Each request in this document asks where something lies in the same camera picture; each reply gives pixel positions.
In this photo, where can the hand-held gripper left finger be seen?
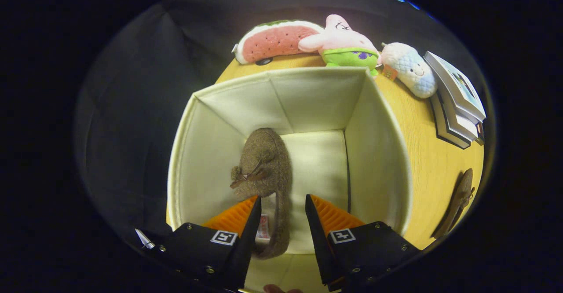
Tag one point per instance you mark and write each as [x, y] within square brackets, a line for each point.
[246, 249]

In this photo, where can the grey fabric storage box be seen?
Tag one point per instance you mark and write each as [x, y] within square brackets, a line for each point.
[316, 99]

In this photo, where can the white picture-cover book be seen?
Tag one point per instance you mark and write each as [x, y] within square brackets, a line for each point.
[459, 86]

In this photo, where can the thin white book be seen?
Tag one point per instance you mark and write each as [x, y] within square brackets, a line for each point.
[468, 122]

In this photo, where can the printed paper leaflet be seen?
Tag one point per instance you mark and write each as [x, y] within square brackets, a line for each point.
[144, 239]

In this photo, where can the watermelon slice plush toy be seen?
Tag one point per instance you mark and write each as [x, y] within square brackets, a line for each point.
[272, 42]

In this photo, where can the thick white book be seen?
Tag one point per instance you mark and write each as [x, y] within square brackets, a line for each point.
[459, 128]

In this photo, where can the dark-covered thick book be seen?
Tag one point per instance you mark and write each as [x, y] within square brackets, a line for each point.
[448, 134]

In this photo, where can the brown fuzzy shoe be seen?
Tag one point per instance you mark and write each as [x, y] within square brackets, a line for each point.
[459, 196]
[264, 152]

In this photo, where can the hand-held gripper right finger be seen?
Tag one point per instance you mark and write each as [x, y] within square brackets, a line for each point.
[319, 240]

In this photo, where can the white sheep plush toy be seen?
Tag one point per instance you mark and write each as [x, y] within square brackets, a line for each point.
[409, 68]

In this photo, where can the pink starfish plush toy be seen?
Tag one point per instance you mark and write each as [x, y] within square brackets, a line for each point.
[343, 38]

